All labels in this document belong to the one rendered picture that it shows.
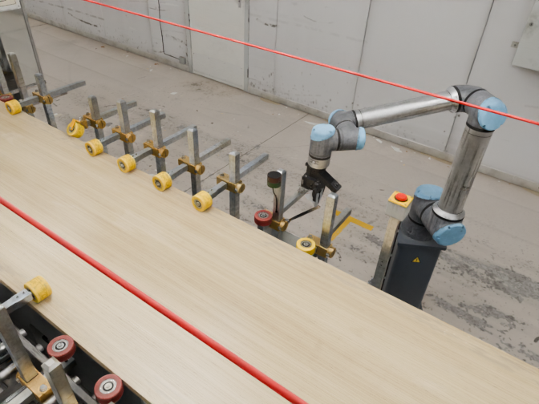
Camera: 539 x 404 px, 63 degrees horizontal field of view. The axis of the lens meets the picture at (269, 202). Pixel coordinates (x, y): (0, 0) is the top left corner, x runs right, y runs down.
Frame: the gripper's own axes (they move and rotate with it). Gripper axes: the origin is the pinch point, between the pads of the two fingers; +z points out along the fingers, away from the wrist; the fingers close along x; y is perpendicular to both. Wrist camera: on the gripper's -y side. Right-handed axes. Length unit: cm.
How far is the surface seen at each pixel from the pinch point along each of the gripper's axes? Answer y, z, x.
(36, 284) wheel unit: 52, 0, 99
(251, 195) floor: 104, 98, -94
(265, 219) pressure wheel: 16.6, 6.7, 15.5
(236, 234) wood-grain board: 20.7, 7.4, 30.7
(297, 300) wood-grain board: -19.4, 7.2, 45.3
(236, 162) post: 38.3, -10.8, 8.7
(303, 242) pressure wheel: -4.7, 7.0, 17.6
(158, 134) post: 88, -7, 9
